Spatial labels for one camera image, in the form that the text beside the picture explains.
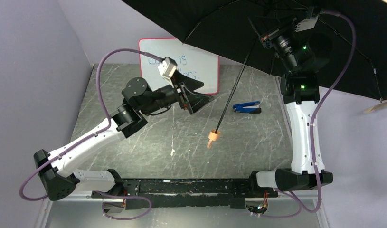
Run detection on beige and black umbrella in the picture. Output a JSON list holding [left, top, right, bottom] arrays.
[[121, 0, 387, 150]]

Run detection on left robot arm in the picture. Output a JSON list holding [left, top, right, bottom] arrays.
[[34, 71, 213, 201]]

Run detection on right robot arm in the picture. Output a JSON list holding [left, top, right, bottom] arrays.
[[249, 17, 333, 191]]

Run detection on red framed whiteboard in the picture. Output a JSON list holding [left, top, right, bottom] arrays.
[[138, 38, 219, 95]]

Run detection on blue and black stapler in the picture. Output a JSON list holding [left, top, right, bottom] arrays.
[[232, 101, 262, 114]]

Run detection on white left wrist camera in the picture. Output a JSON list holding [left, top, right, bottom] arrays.
[[158, 57, 177, 78]]

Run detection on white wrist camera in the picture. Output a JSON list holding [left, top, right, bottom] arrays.
[[158, 57, 177, 78], [294, 6, 321, 32]]

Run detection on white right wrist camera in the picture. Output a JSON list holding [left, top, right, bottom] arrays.
[[294, 6, 321, 32]]

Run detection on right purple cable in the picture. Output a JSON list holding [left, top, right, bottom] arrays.
[[274, 9, 357, 214]]

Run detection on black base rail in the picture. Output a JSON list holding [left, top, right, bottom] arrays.
[[91, 178, 279, 210]]

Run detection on aluminium frame rail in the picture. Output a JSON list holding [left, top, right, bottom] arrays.
[[34, 194, 329, 228]]

